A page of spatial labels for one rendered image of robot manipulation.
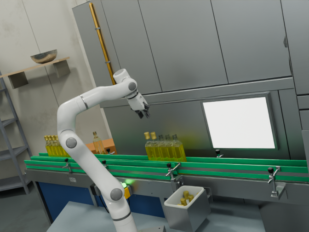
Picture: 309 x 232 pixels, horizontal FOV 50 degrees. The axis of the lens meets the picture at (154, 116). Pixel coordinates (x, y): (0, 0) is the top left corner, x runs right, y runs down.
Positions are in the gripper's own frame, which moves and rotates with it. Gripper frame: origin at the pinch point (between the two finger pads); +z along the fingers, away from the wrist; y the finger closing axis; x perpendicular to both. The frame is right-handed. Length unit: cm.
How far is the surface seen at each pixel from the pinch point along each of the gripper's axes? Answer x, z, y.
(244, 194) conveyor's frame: 9, 56, -49
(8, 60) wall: -165, -9, 401
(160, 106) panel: -25.2, 12.7, 8.6
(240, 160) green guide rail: -5, 43, -47
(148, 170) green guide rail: 11.2, 37.9, 11.9
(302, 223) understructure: 0, 91, -72
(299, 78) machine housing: 2, -14, -94
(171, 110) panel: -23.9, 16.4, 0.7
